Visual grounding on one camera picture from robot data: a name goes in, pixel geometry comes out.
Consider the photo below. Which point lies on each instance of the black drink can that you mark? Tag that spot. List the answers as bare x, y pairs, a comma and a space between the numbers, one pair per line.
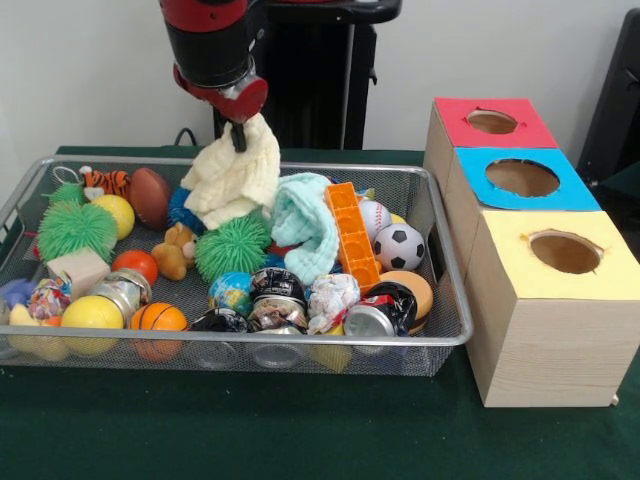
380, 310

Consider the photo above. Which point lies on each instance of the plain wooden cube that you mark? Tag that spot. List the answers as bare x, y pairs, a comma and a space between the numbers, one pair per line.
78, 272

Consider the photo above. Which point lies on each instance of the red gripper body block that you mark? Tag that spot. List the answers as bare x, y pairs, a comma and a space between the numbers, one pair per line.
235, 100

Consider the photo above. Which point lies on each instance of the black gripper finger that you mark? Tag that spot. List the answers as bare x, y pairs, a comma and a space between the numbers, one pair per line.
239, 136

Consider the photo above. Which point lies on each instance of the dark green table cloth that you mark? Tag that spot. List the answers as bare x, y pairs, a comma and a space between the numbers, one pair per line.
300, 430

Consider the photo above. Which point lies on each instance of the white baseball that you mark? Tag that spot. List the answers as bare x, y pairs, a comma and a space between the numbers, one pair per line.
375, 218

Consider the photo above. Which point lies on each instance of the long orange toy brick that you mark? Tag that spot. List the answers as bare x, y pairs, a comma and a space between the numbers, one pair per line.
352, 238

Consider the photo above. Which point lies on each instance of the yellow smiley ball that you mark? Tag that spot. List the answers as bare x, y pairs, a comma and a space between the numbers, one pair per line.
92, 313

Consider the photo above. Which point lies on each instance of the small brown teddy toy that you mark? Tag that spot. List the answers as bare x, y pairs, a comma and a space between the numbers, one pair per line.
175, 250

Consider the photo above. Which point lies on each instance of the shallow clear mesh bin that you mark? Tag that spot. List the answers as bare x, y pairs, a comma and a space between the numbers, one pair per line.
430, 300

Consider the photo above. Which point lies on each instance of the small blue globe ball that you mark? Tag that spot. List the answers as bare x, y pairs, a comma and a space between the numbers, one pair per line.
231, 293

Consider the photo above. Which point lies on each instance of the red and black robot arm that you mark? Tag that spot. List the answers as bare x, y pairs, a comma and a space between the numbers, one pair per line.
210, 40

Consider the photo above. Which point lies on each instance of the light green spiky ball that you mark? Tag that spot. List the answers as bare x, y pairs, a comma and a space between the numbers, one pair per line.
232, 250

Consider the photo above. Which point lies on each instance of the plain blue spiky ball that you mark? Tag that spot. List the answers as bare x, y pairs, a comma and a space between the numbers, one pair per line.
180, 212

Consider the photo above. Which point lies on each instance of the small brown football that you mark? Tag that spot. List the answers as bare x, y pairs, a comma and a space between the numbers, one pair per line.
150, 197

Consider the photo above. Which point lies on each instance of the cream yellow knitted cloth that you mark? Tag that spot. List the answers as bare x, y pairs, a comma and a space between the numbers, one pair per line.
235, 180

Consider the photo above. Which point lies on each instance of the pale blue waffle cloth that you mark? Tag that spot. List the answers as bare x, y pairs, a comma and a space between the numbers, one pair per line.
305, 225

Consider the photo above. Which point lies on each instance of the plain red ball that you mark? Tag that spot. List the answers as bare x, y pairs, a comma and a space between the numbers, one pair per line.
135, 267

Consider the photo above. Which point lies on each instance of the striped orange tiger toy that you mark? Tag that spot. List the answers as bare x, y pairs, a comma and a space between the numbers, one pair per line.
105, 182

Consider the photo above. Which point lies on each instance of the small soccer ball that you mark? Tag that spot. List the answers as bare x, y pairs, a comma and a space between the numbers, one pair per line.
399, 247

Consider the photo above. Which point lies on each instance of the black upright panel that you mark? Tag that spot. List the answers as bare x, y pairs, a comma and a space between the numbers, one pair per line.
620, 100

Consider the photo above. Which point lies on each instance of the crushed shiny silver can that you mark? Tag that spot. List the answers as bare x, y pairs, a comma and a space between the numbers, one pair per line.
122, 293

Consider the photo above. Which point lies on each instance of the small orange basketball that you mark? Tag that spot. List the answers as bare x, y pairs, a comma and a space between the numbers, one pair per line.
158, 320

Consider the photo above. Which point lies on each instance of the wooden box with three holes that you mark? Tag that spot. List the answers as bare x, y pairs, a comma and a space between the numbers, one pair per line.
540, 350

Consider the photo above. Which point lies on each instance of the large green spiky ball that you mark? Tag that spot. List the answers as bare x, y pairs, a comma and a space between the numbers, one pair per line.
77, 232

